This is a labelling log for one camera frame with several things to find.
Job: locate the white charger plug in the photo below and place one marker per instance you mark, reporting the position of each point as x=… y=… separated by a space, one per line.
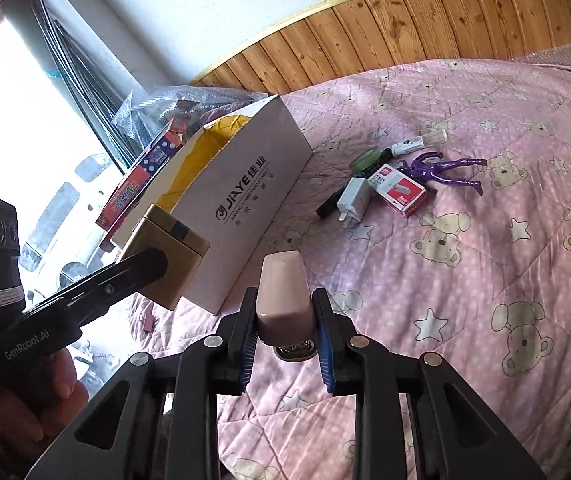
x=356 y=199

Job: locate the white van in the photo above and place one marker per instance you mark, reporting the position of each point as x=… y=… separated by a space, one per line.
x=65 y=210

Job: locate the grey window frame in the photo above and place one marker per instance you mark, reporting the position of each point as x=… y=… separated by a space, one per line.
x=80 y=60

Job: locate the pink bubble wrap sheet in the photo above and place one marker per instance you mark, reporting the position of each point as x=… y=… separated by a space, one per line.
x=565 y=57

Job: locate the black marker pen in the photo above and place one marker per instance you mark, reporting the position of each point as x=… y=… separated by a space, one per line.
x=330 y=204

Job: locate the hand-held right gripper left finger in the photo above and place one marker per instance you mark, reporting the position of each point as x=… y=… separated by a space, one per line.
x=248 y=340

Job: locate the red and blue toy box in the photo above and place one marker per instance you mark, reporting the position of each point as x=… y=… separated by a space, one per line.
x=140 y=175

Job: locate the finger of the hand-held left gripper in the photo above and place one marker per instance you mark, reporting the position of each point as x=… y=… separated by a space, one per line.
x=115 y=280

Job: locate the purple toy figure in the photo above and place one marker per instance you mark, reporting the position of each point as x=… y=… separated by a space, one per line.
x=433 y=167

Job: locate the white cardboard box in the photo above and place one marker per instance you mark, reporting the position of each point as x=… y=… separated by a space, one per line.
x=245 y=185

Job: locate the person's left hand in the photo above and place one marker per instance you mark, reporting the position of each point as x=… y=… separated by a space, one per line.
x=60 y=380

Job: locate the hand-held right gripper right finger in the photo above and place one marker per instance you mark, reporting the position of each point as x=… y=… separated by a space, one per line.
x=324 y=355

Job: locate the white glue stick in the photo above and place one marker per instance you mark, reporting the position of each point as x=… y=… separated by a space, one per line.
x=415 y=144

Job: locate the small orange box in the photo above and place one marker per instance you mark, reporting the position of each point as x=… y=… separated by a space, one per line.
x=178 y=126

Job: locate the staples box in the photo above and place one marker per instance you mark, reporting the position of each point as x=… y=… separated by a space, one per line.
x=398 y=190

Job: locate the cream tissue pack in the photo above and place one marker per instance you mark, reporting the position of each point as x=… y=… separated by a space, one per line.
x=185 y=270

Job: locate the black sunglasses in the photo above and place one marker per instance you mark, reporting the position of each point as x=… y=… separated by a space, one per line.
x=378 y=165

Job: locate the clear bubble wrap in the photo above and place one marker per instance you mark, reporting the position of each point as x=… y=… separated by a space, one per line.
x=165 y=105

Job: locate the pink stapler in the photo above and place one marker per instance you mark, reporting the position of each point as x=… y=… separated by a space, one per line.
x=285 y=290

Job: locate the pink printed blanket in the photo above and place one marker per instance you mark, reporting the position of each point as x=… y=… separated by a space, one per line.
x=465 y=285

